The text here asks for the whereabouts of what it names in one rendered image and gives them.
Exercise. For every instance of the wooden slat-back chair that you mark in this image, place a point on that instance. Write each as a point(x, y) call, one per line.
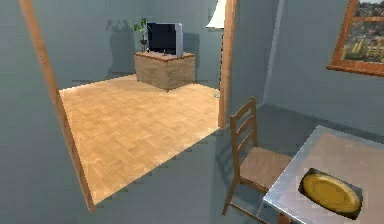
point(263, 165)

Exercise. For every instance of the wooden television stand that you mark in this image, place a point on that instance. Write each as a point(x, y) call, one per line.
point(165, 70)

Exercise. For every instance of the grey television set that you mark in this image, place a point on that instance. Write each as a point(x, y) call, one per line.
point(164, 38)

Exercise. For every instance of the green house plant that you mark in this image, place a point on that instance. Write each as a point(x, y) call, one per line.
point(142, 31)

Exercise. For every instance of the white floor lamp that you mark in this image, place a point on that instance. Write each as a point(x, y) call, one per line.
point(217, 16)

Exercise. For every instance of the grey metal table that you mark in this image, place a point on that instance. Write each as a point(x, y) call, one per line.
point(336, 156)

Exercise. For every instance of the yellow plate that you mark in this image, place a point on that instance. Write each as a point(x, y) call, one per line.
point(330, 192)

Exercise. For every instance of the wooden framed window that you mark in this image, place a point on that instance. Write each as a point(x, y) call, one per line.
point(365, 36)

